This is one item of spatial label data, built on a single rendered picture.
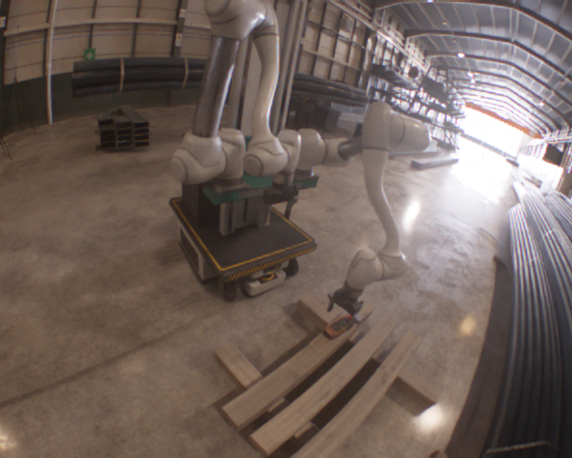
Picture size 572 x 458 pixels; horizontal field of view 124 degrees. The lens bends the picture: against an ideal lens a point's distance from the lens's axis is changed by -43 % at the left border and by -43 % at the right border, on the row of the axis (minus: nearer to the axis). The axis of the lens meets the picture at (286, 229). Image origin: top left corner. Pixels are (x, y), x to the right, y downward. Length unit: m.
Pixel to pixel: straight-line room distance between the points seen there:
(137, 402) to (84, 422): 0.30
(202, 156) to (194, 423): 1.12
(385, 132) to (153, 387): 1.46
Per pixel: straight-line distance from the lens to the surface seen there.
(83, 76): 3.34
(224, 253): 1.48
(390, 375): 1.34
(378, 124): 0.96
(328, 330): 1.30
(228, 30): 0.93
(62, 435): 1.47
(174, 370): 1.40
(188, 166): 0.99
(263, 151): 0.84
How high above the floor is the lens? 1.24
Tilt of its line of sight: 31 degrees down
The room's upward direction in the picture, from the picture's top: 11 degrees clockwise
